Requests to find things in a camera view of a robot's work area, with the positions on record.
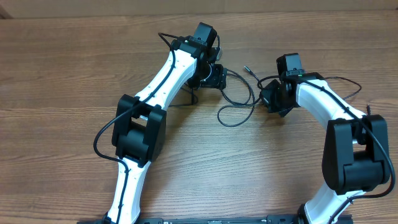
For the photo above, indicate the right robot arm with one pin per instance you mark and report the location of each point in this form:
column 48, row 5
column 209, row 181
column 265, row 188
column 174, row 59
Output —
column 355, row 162

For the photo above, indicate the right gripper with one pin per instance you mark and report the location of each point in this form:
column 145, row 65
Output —
column 266, row 98

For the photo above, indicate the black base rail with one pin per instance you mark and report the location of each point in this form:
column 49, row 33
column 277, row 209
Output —
column 214, row 221

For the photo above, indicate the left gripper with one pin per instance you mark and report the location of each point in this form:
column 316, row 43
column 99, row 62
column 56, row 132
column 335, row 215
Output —
column 218, row 79

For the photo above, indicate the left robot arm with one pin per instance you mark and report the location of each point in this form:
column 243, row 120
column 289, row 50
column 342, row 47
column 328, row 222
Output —
column 140, row 123

